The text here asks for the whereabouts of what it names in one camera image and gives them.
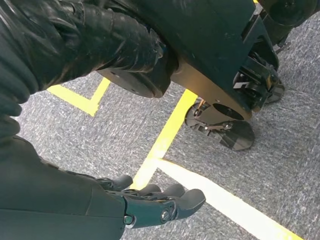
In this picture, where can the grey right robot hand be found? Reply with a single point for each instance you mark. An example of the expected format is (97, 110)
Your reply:
(50, 205)

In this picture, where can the black robot left leg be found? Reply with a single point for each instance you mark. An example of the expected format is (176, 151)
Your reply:
(287, 10)

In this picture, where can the yellow floor tape square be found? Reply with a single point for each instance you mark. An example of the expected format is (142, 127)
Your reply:
(75, 100)
(171, 129)

